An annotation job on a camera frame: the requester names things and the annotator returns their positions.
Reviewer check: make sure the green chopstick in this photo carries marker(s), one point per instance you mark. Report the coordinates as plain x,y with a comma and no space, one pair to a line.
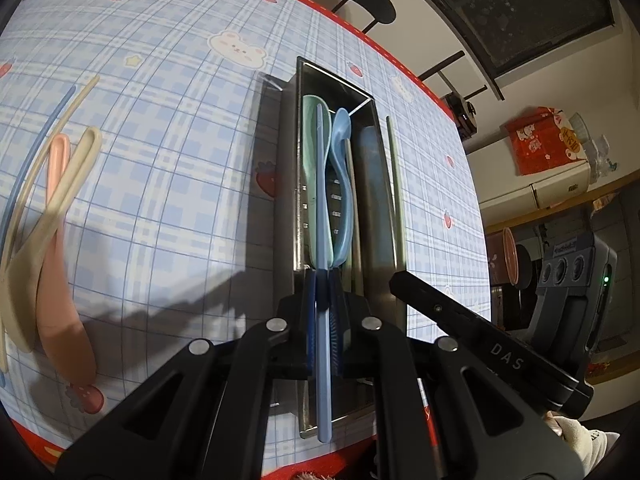
395,185

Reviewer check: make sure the blue chopstick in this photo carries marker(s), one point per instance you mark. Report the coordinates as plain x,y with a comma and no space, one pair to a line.
322,400
42,127

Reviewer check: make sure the blue plastic spoon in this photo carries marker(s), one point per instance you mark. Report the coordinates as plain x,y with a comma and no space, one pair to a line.
340,200

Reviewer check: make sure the small black device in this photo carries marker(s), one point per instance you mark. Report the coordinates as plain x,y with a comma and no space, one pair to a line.
462,115

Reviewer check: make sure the black round stool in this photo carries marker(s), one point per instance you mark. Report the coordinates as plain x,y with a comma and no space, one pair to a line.
370,0

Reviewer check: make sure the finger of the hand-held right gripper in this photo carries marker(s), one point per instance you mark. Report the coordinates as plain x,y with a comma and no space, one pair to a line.
475,340

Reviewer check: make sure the pink plastic spoon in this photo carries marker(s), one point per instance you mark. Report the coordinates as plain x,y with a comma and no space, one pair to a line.
65,340

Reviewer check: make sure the pink plastic bucket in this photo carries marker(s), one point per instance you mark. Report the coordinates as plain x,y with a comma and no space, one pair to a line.
502,257

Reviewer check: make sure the person's right forearm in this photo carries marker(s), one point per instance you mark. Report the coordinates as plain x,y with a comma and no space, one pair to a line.
580,435

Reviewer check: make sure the white refrigerator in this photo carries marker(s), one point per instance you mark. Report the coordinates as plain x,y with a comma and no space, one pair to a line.
550,190

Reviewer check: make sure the red printed bag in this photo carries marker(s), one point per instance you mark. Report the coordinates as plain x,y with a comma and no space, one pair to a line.
542,140

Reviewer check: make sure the green plastic spoon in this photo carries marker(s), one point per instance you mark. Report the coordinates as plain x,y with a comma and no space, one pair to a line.
311,160

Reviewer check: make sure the beige chopstick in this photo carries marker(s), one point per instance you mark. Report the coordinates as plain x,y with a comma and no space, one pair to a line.
75,102
355,220

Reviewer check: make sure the blue plaid printed tablecloth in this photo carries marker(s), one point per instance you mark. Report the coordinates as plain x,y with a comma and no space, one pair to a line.
190,160

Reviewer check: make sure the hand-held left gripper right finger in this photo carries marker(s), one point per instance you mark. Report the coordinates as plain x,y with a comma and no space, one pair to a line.
335,330

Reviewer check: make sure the beige plastic spoon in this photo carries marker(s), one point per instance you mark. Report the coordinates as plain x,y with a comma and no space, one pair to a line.
25,310

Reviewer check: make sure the stainless steel utensil tray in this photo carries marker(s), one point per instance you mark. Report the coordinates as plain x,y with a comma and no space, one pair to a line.
375,210

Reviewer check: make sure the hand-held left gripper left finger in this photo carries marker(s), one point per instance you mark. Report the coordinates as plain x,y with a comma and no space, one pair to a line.
309,320

